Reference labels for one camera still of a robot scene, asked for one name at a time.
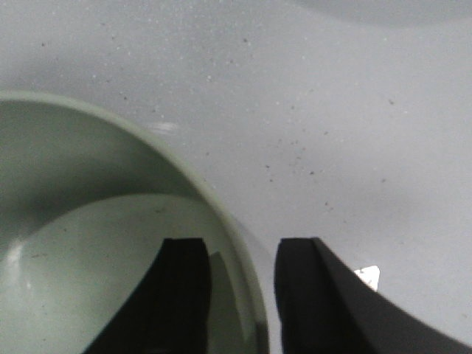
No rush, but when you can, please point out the green bowl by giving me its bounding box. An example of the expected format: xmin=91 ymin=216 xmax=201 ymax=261
xmin=1 ymin=91 xmax=269 ymax=353

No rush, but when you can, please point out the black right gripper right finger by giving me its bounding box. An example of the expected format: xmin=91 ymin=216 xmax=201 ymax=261
xmin=274 ymin=237 xmax=471 ymax=353

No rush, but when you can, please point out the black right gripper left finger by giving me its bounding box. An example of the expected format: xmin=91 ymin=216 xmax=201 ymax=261
xmin=86 ymin=238 xmax=211 ymax=353

